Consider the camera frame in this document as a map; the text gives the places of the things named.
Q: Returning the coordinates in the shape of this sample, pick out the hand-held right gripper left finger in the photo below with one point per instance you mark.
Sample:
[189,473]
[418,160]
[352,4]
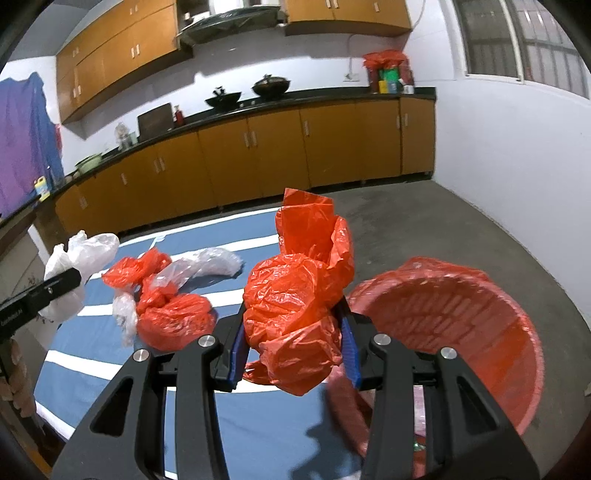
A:
[238,364]

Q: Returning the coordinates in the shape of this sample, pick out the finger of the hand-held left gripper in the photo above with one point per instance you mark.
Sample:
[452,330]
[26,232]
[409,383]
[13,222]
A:
[57,286]

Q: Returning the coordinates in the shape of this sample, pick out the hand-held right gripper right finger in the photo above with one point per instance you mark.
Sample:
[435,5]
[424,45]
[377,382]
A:
[348,355]

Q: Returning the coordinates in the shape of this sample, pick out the white plastic bag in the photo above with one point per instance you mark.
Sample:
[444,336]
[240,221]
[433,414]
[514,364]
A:
[92,249]

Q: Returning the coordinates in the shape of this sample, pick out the large red plastic bag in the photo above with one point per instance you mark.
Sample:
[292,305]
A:
[291,300]

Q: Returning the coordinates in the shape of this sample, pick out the red plastic basket with liner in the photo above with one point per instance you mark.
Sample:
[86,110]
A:
[461,314]

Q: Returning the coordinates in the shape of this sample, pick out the small clear plastic bag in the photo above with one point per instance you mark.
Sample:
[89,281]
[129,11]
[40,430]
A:
[125,318]

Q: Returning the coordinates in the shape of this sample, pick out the yellow bottle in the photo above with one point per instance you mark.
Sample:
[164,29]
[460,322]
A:
[42,189]

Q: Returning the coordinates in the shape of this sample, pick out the blue striped tablecloth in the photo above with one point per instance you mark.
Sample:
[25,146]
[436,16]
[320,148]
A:
[115,369]

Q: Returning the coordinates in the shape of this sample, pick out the green pot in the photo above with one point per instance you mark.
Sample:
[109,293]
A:
[88,165]

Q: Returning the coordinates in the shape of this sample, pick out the blue hanging garment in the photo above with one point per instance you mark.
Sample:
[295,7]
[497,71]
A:
[23,138]

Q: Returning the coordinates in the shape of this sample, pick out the clear plastic jar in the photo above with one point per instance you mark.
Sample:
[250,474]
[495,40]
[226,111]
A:
[123,138]

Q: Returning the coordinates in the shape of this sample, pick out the dark wooden cutting board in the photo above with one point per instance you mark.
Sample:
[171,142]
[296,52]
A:
[156,122]

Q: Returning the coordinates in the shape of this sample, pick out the red bottle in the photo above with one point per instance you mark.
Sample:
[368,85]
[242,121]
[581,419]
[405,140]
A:
[178,117]

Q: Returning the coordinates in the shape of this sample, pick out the wooden lower kitchen cabinets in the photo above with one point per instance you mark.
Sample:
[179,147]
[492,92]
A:
[277,147]

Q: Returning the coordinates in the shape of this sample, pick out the wooden kitchen cabinets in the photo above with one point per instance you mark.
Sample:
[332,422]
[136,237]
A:
[115,55]
[277,147]

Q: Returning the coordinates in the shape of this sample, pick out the wooden upper kitchen cabinets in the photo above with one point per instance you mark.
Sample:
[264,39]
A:
[115,55]

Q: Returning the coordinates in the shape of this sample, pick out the dark red jar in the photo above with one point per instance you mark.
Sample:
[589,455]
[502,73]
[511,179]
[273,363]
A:
[373,82]

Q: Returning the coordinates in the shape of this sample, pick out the black wok with lid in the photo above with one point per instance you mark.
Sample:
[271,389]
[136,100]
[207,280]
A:
[271,87]

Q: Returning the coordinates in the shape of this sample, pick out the green container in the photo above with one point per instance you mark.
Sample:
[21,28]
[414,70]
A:
[391,76]

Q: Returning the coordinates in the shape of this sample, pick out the red bag on containers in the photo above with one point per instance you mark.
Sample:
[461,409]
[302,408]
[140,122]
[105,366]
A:
[385,59]

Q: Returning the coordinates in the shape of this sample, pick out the steel range hood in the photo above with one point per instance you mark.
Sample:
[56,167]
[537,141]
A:
[226,23]

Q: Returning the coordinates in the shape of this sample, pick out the barred window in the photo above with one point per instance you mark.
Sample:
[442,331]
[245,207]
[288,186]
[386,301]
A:
[508,37]

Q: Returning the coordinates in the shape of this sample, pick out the wall power outlet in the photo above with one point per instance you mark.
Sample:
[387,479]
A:
[352,77]

